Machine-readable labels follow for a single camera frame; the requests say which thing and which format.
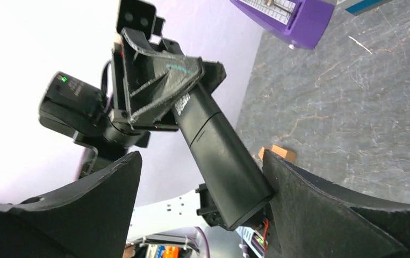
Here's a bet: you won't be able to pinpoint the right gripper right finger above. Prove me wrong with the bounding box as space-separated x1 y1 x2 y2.
263 150 410 257

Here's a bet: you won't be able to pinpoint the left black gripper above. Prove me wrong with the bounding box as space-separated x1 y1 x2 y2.
111 1 226 131

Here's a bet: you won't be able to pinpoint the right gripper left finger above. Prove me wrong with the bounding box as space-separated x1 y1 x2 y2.
0 152 142 257

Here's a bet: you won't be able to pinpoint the black remote control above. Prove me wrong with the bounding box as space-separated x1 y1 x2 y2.
173 85 274 231

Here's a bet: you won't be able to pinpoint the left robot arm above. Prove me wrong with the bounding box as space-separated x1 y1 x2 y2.
39 1 226 177

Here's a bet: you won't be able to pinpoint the orange wooden block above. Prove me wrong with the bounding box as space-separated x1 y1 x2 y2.
258 145 297 163

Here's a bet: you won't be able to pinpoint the purple metronome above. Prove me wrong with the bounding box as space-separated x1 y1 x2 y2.
231 0 335 50

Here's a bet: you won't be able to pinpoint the blue white lego bricks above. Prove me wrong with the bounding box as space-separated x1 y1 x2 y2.
336 0 391 16

